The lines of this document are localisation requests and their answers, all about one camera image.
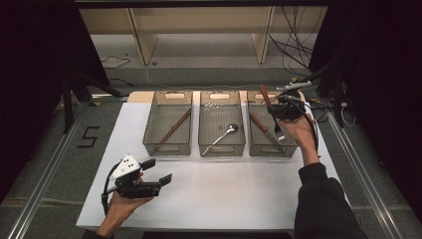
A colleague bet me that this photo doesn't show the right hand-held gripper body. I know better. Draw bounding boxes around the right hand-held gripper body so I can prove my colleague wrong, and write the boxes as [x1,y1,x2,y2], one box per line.
[275,80,314,122]

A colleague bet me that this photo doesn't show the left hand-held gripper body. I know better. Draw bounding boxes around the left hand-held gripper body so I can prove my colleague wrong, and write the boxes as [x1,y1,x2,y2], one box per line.
[108,153,163,200]

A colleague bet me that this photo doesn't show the grey translucent plastic bin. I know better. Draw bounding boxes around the grey translucent plastic bin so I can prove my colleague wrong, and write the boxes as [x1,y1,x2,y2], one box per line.
[197,90,247,158]
[142,90,194,157]
[246,90,301,158]

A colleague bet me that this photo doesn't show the brown wooden chopstick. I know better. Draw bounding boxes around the brown wooden chopstick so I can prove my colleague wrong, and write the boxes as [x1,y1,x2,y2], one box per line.
[156,109,193,150]
[153,109,191,152]

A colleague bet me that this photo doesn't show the silver metal spoon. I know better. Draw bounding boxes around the silver metal spoon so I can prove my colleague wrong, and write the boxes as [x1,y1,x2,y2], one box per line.
[201,122,240,157]

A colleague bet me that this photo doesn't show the person's right hand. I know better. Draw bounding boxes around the person's right hand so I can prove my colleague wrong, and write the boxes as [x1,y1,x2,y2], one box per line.
[277,114,317,152]

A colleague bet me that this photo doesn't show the person's left hand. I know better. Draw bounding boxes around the person's left hand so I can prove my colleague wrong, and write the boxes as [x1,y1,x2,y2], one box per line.
[105,191,156,227]

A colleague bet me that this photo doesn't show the black tripod stand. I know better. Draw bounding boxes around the black tripod stand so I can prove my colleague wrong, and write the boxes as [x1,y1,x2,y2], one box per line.
[287,61,346,128]
[60,70,124,134]

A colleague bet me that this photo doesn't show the light wooden table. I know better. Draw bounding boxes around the light wooden table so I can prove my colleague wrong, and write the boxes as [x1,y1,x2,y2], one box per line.
[127,90,307,104]

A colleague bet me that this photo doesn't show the black curtain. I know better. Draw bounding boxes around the black curtain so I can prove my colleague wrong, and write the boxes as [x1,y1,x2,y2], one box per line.
[308,0,422,220]
[0,0,110,203]

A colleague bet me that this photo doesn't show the light wooden desk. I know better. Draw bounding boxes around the light wooden desk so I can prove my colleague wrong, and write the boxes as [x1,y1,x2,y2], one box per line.
[79,7,328,66]

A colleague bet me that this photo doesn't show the black overhead beam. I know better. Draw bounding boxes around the black overhead beam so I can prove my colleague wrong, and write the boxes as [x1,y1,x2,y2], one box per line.
[74,0,332,8]

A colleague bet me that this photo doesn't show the tangled black floor cables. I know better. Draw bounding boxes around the tangled black floor cables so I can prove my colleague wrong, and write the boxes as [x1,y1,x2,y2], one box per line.
[310,98,330,123]

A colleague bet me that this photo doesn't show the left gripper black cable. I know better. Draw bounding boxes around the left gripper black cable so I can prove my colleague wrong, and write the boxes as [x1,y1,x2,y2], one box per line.
[101,162,118,215]

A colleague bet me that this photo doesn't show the thin white cable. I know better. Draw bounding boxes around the thin white cable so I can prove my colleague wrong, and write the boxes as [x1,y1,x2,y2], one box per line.
[339,102,356,127]

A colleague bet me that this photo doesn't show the bundle of black cables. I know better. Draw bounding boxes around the bundle of black cables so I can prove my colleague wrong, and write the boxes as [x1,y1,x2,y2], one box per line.
[269,6,316,78]

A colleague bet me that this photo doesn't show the short metal floor rail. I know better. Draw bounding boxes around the short metal floor rail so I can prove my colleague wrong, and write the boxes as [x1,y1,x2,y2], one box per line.
[90,94,130,103]

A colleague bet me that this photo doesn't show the black floor cable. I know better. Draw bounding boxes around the black floor cable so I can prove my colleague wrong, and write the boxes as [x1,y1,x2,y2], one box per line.
[108,77,134,88]
[101,55,132,70]

